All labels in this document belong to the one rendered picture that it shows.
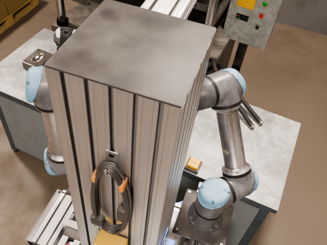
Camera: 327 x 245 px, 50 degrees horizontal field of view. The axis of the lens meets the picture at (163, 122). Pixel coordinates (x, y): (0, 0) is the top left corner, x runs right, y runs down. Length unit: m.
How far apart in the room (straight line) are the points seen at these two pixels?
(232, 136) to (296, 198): 1.80
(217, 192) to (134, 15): 0.84
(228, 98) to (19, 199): 1.99
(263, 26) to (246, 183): 1.21
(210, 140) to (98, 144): 1.47
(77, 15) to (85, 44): 2.44
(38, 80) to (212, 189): 0.74
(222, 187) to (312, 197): 1.83
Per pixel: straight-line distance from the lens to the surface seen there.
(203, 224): 1.51
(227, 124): 1.35
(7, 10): 4.43
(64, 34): 1.59
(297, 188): 3.16
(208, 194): 1.38
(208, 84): 1.24
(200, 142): 2.12
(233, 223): 2.34
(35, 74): 1.17
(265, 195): 2.02
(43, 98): 1.17
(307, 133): 3.60
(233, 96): 1.30
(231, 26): 2.43
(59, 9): 2.92
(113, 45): 0.67
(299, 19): 4.96
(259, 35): 2.41
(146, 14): 0.77
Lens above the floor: 2.43
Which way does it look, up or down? 48 degrees down
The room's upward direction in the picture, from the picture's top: 8 degrees clockwise
